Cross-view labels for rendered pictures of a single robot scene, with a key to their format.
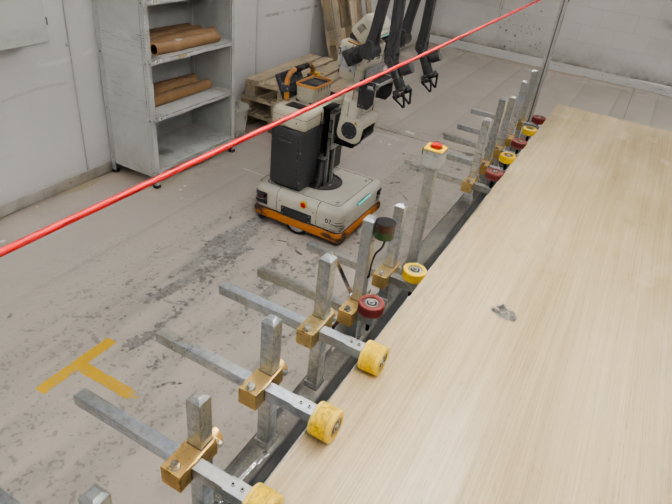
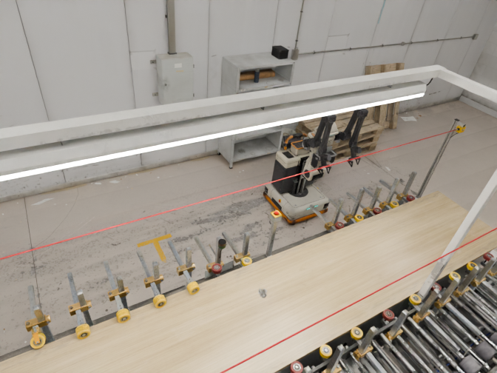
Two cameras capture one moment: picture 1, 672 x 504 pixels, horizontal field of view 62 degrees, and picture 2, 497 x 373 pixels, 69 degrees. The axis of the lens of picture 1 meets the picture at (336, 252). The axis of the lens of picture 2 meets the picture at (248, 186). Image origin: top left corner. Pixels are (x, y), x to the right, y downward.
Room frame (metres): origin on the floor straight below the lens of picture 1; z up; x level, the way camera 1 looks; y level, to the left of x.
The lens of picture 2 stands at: (-0.12, -1.21, 3.16)
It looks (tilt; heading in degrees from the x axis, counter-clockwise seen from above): 38 degrees down; 31
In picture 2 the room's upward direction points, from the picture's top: 7 degrees clockwise
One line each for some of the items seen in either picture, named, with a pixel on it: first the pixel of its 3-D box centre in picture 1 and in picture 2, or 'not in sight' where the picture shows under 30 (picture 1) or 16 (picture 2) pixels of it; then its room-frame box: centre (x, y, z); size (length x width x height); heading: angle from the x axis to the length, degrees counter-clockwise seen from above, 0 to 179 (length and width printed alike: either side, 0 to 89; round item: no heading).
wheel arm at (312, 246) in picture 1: (360, 266); (234, 249); (1.65, -0.09, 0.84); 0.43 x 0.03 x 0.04; 65
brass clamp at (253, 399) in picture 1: (263, 381); (153, 280); (0.95, 0.13, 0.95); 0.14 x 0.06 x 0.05; 155
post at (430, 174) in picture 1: (421, 219); (271, 238); (1.89, -0.31, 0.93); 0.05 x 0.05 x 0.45; 65
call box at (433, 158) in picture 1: (434, 156); (275, 217); (1.88, -0.31, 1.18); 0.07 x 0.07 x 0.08; 65
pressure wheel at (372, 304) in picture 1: (369, 315); (216, 271); (1.36, -0.13, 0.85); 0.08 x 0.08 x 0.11
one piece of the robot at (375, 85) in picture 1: (374, 85); (323, 156); (3.31, -0.11, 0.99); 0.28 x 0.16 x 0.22; 155
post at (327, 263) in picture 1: (320, 326); (188, 269); (1.20, 0.02, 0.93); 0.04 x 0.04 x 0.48; 65
